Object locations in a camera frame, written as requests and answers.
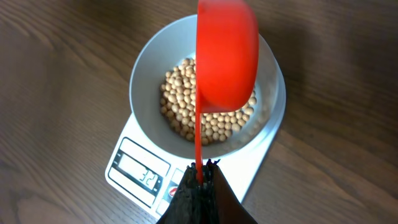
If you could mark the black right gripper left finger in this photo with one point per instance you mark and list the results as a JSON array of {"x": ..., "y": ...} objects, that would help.
[{"x": 186, "y": 205}]

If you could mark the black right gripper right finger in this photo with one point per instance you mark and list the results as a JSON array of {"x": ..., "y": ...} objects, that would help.
[{"x": 220, "y": 204}]

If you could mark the red measuring scoop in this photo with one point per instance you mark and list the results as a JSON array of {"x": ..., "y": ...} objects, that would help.
[{"x": 227, "y": 53}]

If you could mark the white digital kitchen scale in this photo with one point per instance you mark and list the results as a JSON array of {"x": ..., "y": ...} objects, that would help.
[{"x": 149, "y": 176}]

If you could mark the soybeans in bowl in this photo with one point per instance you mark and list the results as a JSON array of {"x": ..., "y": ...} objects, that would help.
[{"x": 178, "y": 104}]

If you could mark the white bowl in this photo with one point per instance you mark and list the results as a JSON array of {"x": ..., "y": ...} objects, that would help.
[{"x": 166, "y": 49}]

